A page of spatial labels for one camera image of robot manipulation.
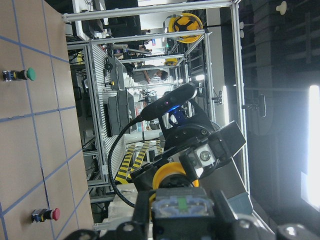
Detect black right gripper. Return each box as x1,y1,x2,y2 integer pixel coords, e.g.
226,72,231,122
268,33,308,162
130,121,246,225

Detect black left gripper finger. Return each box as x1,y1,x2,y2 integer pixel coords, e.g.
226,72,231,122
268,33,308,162
132,191,152,225

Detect yellow push button switch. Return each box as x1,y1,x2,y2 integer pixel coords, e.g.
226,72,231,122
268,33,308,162
149,162,216,240

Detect yellow hard hat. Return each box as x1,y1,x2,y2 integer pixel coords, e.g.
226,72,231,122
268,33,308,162
168,13,203,44

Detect red push button switch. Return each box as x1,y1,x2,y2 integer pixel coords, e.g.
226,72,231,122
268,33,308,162
31,208,61,223

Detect green push button switch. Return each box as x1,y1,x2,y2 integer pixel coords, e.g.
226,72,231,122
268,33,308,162
2,67,37,82

